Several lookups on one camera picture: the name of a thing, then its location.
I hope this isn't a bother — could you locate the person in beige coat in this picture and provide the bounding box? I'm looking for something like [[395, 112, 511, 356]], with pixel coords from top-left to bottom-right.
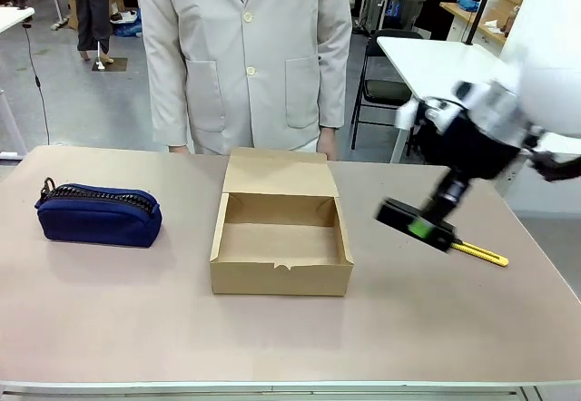
[[137, 0, 353, 155]]

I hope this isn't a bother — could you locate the yellow utility knife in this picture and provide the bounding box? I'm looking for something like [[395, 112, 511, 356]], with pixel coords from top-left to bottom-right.
[[448, 239, 509, 269]]

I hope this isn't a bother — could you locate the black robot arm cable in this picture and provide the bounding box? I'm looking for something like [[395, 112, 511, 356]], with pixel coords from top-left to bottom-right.
[[521, 126, 581, 182]]

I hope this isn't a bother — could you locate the mannequin in grey trousers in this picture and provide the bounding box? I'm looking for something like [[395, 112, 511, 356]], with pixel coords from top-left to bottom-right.
[[67, 0, 113, 63]]

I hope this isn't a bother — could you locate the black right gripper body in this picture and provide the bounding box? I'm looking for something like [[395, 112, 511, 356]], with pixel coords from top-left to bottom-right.
[[415, 95, 523, 221]]

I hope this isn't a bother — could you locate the black folding chair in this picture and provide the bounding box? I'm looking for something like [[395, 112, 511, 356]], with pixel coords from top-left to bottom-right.
[[351, 28, 426, 151]]

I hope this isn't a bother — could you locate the navy blue zipper pouch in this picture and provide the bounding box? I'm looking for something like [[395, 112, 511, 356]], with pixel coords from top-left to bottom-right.
[[34, 176, 163, 249]]

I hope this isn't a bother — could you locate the cardboard box on floor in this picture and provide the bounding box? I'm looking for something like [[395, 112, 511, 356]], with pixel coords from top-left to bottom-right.
[[57, 0, 79, 31]]

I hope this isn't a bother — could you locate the blue bag on floor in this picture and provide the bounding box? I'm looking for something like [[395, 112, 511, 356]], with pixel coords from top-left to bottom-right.
[[113, 8, 144, 38]]

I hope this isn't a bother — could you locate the large white side table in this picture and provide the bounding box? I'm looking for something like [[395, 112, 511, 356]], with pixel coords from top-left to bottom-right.
[[376, 35, 521, 164]]

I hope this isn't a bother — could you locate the dark square stand base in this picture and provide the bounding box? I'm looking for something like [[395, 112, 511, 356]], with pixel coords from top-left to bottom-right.
[[92, 57, 129, 73]]

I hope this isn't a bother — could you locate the brown cardboard box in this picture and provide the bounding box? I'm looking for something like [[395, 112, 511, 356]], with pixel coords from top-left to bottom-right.
[[208, 146, 355, 297]]

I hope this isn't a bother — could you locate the person's left hand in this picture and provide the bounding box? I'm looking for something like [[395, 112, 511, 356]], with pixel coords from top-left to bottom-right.
[[316, 124, 340, 161]]

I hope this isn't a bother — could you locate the black stand pole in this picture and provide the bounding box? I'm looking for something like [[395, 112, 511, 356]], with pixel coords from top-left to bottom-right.
[[462, 0, 497, 46]]

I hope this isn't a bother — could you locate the thin black hanging cable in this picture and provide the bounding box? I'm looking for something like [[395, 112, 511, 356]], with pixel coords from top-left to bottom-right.
[[25, 24, 51, 146]]

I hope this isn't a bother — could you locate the white table with black clamp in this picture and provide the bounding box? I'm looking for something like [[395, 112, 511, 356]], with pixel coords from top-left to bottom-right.
[[0, 5, 36, 34]]

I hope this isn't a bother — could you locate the wooden top desk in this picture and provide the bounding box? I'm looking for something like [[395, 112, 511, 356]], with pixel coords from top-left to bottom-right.
[[439, 1, 508, 57]]

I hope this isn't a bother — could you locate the white table leg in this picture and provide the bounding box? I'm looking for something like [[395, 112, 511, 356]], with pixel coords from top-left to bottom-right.
[[0, 90, 29, 161]]

